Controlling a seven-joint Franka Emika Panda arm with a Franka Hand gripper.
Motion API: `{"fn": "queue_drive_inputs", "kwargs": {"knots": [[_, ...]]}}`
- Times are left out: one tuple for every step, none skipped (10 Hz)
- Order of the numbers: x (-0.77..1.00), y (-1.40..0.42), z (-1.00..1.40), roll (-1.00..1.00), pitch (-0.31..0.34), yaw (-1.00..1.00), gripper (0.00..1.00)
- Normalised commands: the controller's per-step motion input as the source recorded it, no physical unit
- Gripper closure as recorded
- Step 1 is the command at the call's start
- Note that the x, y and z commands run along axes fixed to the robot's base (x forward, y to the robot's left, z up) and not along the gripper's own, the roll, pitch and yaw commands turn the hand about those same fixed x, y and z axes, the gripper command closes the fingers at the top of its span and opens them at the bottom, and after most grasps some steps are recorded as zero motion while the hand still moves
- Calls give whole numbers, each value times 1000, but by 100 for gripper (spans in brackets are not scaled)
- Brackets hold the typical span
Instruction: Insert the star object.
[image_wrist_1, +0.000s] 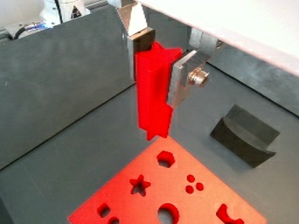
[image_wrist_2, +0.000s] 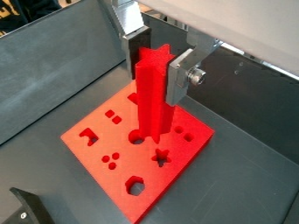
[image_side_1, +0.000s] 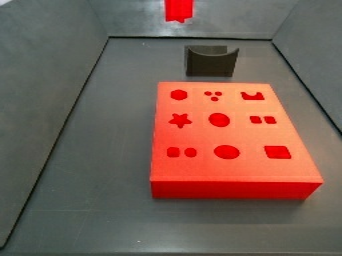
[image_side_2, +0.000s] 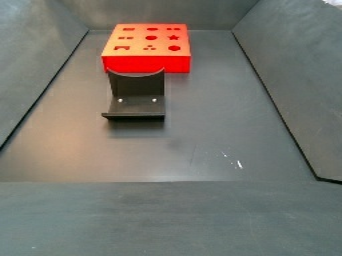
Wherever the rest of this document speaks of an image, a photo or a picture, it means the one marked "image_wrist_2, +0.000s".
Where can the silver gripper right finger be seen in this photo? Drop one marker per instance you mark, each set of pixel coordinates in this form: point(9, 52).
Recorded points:
point(184, 70)

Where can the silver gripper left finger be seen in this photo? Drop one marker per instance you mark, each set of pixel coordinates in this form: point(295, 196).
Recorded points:
point(134, 34)

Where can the red star-shaped peg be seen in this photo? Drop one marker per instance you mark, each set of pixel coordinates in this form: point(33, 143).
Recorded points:
point(155, 113)

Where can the person in dark clothing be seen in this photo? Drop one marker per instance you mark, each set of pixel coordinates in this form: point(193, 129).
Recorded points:
point(20, 12)

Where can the red shape-sorting board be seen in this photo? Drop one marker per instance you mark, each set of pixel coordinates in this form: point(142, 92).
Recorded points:
point(132, 167)

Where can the black bracket with screw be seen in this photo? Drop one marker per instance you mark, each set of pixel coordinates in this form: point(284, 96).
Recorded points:
point(32, 212)

